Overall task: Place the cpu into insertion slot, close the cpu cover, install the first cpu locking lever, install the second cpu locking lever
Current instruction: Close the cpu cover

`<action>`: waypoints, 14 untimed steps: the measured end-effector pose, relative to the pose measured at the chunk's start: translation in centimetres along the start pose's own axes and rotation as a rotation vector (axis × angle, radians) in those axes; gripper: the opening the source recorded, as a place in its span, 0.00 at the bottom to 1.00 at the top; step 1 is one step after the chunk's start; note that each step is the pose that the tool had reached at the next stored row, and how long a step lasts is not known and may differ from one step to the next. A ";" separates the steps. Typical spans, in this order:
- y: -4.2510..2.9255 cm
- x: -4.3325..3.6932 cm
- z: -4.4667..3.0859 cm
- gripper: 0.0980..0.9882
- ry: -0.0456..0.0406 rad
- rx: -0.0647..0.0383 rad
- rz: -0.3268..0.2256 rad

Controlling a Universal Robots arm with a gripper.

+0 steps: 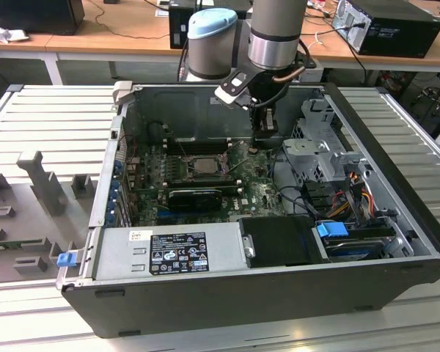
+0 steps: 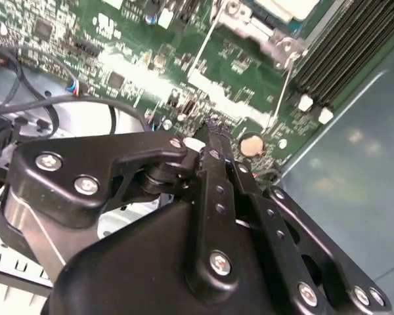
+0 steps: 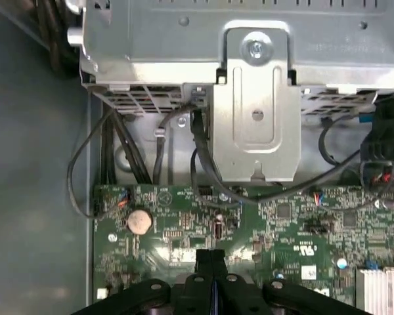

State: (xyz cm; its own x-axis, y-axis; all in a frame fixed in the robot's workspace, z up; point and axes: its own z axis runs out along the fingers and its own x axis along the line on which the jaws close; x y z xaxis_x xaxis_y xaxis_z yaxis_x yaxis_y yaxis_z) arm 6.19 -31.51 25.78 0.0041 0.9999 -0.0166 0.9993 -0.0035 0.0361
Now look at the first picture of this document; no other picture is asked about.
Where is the metal socket cover frame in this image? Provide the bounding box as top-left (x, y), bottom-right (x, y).
top-left (223, 141), bottom-right (251, 175)

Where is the thin metal locking lever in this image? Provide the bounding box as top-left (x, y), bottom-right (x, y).
top-left (175, 137), bottom-right (191, 164)
top-left (227, 155), bottom-right (252, 175)

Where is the black RAM slot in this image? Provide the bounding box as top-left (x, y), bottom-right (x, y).
top-left (166, 145), bottom-right (230, 155)
top-left (164, 175), bottom-right (238, 183)
top-left (164, 180), bottom-right (239, 188)
top-left (166, 137), bottom-right (230, 147)

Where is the CPU socket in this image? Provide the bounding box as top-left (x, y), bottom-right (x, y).
top-left (185, 153), bottom-right (230, 179)

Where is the silver metal drive cage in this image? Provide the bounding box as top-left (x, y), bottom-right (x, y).
top-left (281, 97), bottom-right (373, 191)

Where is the green motherboard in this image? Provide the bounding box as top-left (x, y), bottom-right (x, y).
top-left (126, 141), bottom-right (290, 227)

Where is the small black computer tower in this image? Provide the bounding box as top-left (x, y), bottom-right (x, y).
top-left (168, 3), bottom-right (191, 51)

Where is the black drive connector block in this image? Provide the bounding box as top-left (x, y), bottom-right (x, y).
top-left (302, 181), bottom-right (338, 210)

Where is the black graphics card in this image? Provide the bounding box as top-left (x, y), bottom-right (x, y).
top-left (167, 188), bottom-right (223, 213)

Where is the black desktop computer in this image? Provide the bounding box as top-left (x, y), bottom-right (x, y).
top-left (331, 0), bottom-right (440, 59)

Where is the grey case release latch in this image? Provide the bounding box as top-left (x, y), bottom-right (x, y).
top-left (112, 81), bottom-right (134, 108)

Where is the black plastic air shroud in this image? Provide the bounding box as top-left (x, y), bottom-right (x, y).
top-left (238, 215), bottom-right (331, 269)

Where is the blue disk carrier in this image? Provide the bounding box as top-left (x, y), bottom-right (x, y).
top-left (315, 220), bottom-right (349, 250)

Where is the hard disk drive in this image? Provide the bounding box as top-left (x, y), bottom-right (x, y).
top-left (322, 234), bottom-right (386, 262)

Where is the black power supply label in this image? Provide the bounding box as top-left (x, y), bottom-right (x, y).
top-left (149, 231), bottom-right (208, 276)

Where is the black open PC case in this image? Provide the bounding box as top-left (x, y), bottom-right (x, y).
top-left (54, 81), bottom-right (440, 340)

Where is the silver power supply unit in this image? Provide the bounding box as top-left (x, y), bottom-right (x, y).
top-left (93, 222), bottom-right (249, 282)

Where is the large black box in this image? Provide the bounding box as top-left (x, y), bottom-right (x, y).
top-left (0, 0), bottom-right (85, 36)

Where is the crumpled white paper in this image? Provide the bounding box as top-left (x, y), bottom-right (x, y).
top-left (0, 20), bottom-right (31, 44)

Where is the grey parts rack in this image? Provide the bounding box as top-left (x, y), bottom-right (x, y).
top-left (0, 150), bottom-right (100, 285)

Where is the green RAM stick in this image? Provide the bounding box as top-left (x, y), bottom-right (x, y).
top-left (0, 238), bottom-right (47, 252)

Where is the copper braided cable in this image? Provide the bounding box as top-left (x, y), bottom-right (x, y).
top-left (271, 65), bottom-right (305, 86)

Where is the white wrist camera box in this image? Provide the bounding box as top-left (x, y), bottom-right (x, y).
top-left (214, 71), bottom-right (257, 110)

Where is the black cable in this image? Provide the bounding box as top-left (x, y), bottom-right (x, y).
top-left (270, 144), bottom-right (318, 217)

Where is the yellow red wire bundle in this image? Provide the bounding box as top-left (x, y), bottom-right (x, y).
top-left (326, 183), bottom-right (377, 221)

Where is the silver shroud bracket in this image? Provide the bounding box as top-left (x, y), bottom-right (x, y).
top-left (241, 234), bottom-right (257, 260)

